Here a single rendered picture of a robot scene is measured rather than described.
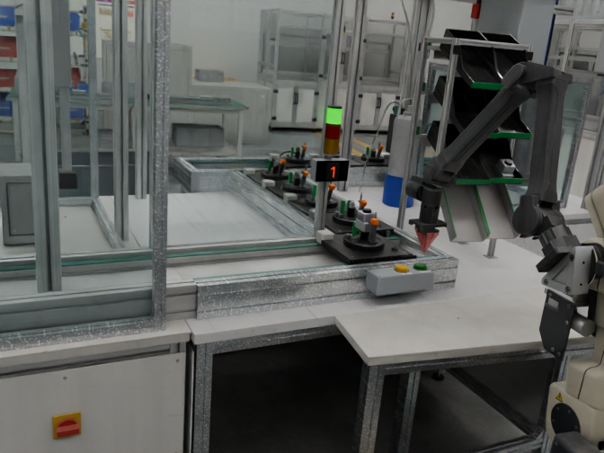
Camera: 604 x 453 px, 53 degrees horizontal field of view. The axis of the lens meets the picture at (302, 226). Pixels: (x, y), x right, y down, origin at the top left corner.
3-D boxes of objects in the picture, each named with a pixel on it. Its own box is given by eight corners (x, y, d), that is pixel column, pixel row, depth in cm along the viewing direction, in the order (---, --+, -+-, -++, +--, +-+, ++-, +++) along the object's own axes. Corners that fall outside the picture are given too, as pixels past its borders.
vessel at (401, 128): (421, 178, 299) (431, 100, 288) (397, 178, 293) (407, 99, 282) (404, 171, 311) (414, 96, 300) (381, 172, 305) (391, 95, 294)
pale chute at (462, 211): (483, 242, 214) (489, 235, 210) (449, 242, 210) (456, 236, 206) (463, 173, 226) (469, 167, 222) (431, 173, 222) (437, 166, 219)
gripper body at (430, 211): (407, 225, 187) (410, 201, 185) (433, 223, 191) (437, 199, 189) (420, 231, 182) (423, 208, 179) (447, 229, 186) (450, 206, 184)
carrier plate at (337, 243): (413, 260, 201) (413, 253, 200) (350, 265, 190) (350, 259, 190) (374, 236, 221) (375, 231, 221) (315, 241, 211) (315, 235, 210)
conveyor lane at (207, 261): (431, 281, 208) (435, 254, 205) (190, 310, 171) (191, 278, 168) (386, 253, 232) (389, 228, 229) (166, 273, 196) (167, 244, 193)
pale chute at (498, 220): (515, 238, 220) (521, 233, 216) (483, 239, 217) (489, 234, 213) (493, 173, 233) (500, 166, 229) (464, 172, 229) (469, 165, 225)
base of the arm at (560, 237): (557, 253, 135) (600, 251, 139) (543, 223, 140) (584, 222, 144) (537, 272, 142) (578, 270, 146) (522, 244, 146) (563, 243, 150)
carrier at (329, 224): (393, 234, 227) (397, 201, 223) (337, 238, 216) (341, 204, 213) (360, 215, 247) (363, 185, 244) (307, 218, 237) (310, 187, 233)
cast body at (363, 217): (375, 231, 202) (377, 211, 200) (364, 232, 200) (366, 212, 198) (362, 224, 209) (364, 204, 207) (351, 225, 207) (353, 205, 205)
